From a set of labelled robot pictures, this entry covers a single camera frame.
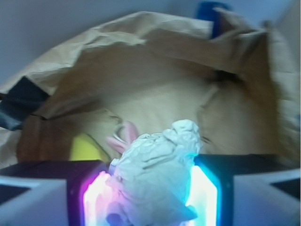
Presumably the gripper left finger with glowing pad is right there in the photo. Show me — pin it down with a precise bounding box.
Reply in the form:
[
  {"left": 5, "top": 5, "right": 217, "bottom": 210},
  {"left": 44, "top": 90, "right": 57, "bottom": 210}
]
[{"left": 0, "top": 160, "right": 108, "bottom": 226}]

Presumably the yellow sponge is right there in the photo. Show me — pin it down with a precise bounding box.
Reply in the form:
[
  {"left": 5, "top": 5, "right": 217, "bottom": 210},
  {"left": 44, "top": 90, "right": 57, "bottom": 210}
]
[{"left": 69, "top": 134, "right": 110, "bottom": 162}]

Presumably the pink plush bunny toy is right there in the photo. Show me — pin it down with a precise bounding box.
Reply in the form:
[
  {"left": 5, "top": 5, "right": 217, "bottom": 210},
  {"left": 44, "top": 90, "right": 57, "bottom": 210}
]
[{"left": 106, "top": 121, "right": 139, "bottom": 154}]

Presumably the brown paper bag container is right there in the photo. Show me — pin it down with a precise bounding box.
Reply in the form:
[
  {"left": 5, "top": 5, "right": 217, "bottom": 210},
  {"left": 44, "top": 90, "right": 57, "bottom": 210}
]
[{"left": 0, "top": 9, "right": 300, "bottom": 168}]

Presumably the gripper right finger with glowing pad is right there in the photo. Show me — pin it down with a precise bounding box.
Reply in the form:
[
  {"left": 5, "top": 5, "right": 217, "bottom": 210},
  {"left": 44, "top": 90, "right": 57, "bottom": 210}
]
[{"left": 187, "top": 154, "right": 301, "bottom": 226}]

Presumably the white paper ball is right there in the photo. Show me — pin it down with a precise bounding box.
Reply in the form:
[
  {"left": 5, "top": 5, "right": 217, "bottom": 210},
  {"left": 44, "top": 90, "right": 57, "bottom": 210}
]
[{"left": 106, "top": 119, "right": 202, "bottom": 226}]

